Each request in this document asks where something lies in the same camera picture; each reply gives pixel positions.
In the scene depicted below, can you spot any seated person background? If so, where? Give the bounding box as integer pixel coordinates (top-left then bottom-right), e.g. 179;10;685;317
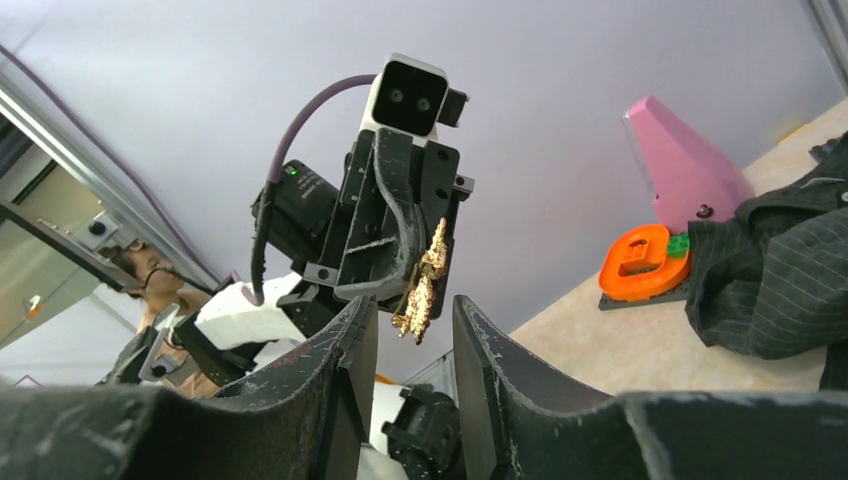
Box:
98;240;219;398

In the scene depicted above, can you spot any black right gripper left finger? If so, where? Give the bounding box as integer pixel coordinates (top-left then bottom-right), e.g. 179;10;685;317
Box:
1;297;377;479

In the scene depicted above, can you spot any dark pinstriped garment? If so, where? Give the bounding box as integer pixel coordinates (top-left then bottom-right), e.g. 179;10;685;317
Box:
685;136;847;391

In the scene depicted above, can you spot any dark grey studded baseplate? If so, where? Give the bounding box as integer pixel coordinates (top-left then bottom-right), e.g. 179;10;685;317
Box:
598;281;694;313

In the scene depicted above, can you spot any orange curved toy track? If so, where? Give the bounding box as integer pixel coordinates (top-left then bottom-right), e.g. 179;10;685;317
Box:
598;224;691;303

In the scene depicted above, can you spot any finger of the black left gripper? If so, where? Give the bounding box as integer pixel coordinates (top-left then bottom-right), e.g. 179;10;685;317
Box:
334;128;424;301

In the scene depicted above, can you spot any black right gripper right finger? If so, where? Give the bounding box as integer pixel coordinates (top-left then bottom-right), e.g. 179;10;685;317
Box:
452;295;847;479

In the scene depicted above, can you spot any pink toy ramp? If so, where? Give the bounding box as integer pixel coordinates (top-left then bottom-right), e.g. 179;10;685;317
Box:
622;96;755;234

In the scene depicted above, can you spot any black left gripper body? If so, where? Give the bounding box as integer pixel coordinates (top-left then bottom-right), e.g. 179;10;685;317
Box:
302;129;475;312

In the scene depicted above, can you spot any red glitter leaf brooch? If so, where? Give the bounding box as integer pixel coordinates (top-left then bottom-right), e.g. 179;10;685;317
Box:
391;217;449;345

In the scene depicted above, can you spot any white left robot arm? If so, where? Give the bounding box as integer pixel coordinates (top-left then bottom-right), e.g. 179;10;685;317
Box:
263;132;471;342

